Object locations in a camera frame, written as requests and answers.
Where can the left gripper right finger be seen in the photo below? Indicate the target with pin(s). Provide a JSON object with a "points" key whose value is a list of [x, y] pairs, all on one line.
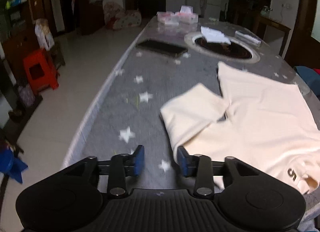
{"points": [[202, 168]]}

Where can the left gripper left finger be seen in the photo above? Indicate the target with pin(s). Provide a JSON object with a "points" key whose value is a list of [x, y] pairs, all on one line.
{"points": [[119, 167]]}

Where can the cream white sweater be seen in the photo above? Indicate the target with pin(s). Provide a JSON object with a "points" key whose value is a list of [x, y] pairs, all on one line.
{"points": [[266, 124]]}

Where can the grey star tablecloth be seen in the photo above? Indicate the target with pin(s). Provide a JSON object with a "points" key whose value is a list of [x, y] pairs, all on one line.
{"points": [[165, 91]]}

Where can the blue plastic stool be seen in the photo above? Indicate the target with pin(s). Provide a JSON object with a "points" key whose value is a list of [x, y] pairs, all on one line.
{"points": [[11, 165]]}

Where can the red plastic stool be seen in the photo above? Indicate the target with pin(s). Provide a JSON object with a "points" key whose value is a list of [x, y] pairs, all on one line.
{"points": [[40, 71]]}

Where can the round induction cooktop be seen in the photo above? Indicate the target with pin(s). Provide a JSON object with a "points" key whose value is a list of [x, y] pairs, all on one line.
{"points": [[237, 50]]}

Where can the black smartphone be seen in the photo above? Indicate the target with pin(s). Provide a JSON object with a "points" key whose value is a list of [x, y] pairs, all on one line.
{"points": [[162, 48]]}

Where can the white folded cloth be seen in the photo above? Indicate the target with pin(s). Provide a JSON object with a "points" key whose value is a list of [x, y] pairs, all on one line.
{"points": [[214, 36]]}

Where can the white long box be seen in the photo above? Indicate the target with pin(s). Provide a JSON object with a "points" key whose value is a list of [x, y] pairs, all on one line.
{"points": [[247, 38]]}

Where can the blue fabric storage bag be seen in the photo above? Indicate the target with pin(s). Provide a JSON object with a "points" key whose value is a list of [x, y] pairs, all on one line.
{"points": [[310, 77]]}

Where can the white paper bag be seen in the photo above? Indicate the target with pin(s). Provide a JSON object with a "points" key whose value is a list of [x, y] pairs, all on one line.
{"points": [[44, 35]]}

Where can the small green white packet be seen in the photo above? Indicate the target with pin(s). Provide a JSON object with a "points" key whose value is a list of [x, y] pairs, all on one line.
{"points": [[213, 19]]}

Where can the floral cushion chair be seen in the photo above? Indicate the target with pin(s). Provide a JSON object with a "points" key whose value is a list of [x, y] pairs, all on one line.
{"points": [[117, 18]]}

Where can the pink tissue box right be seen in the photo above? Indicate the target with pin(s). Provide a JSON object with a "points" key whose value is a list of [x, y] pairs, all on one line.
{"points": [[187, 16]]}

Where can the pink tissue box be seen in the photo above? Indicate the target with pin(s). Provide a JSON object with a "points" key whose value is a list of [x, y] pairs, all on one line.
{"points": [[187, 16], [168, 18]]}

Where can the pink tissue box left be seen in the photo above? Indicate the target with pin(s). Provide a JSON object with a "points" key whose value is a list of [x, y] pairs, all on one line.
{"points": [[168, 18]]}

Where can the wooden side table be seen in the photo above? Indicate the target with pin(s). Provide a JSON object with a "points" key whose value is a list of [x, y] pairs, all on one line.
{"points": [[269, 30]]}

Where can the glass shelf cabinet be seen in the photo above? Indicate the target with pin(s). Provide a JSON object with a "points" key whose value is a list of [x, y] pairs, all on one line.
{"points": [[15, 16]]}

